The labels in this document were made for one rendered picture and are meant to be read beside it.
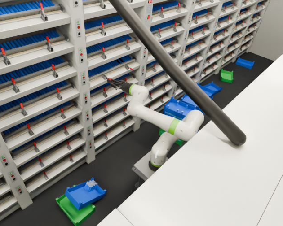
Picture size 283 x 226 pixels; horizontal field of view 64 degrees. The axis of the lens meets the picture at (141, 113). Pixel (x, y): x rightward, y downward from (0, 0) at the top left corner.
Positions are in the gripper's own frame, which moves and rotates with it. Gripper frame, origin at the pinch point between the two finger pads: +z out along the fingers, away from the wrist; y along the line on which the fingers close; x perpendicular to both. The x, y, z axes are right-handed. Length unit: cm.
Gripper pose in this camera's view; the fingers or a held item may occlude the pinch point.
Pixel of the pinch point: (111, 81)
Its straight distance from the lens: 193.2
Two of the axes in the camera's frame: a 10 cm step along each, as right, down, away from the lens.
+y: 6.8, -4.4, 5.9
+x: -0.6, -8.4, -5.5
